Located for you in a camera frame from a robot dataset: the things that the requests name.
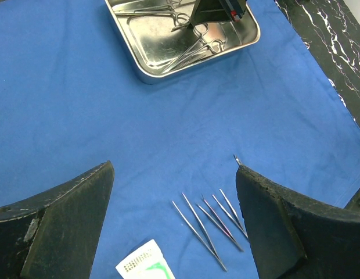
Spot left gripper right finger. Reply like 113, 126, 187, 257
236, 165, 360, 278

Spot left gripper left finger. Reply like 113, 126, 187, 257
0, 161, 114, 278

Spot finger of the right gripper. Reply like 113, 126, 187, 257
190, 0, 246, 26

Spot steel forceps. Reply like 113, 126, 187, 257
212, 188, 249, 240
197, 198, 244, 252
171, 192, 228, 272

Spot metal instrument tray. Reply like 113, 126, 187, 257
105, 1, 261, 84

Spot steel hemostat clamp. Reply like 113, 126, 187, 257
233, 154, 242, 166

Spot white suture packet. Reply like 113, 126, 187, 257
116, 239, 175, 279

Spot blue surgical drape cloth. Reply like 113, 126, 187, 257
0, 1, 360, 278

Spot steel surgical scissors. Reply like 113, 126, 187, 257
113, 1, 190, 32

